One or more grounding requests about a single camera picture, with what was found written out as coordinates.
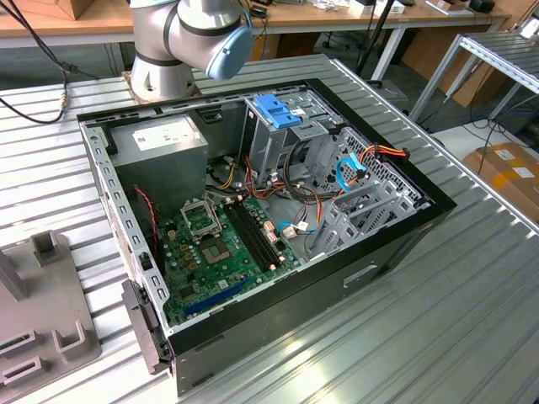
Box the blue data wire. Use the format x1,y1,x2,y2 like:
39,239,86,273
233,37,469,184
336,151,370,194

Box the orange red power wire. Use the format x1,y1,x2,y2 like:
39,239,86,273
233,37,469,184
357,142,410,178

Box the metal disk bay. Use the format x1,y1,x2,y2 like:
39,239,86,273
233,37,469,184
305,125,433,262

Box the black RAM slot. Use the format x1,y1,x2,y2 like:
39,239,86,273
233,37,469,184
224,202,273,273
243,197,290,263
237,199,283,266
231,200,278,269

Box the grey metal drive cage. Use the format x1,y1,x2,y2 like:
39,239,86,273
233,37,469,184
239,88,344,190

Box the CPU socket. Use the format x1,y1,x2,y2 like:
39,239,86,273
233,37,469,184
200,236,232,268

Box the green motherboard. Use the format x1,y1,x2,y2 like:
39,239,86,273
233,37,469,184
159,195,302,327

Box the metal socket cover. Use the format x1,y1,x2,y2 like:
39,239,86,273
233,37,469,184
179,196,223,243

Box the blue plastic drive latch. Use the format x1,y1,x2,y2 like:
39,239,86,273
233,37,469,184
253,94,302,130

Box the black open PC case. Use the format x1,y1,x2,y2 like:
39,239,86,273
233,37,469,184
75,77,458,399

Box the blue expansion slot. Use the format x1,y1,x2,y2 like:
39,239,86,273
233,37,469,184
184,276,250,317

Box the grey power supply unit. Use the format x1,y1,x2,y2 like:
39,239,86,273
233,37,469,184
104,113,211,220

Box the wooden desk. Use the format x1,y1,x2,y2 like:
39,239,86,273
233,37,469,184
0,0,513,82

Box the black tripod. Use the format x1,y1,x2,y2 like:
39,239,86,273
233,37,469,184
355,0,399,83

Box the large brown cardboard box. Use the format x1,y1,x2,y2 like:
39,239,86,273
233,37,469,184
402,27,513,109

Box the cardboard box with labels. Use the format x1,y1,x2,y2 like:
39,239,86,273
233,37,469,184
462,141,539,211

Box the grey parts rack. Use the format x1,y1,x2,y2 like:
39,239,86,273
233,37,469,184
0,229,103,401

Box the multicolour wire bundle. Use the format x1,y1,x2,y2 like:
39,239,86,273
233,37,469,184
242,155,338,226

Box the thin light blue wire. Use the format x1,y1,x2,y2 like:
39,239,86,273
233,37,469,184
275,219,317,235

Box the black sleeved cable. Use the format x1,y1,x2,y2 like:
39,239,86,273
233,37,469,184
282,137,336,205

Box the yellow black wire bundle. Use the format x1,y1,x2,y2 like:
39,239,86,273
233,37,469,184
208,155,239,191

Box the red black twisted wire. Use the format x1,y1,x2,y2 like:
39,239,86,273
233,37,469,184
133,186,161,256

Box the aluminium frame table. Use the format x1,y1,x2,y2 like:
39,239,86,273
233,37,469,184
408,32,539,124

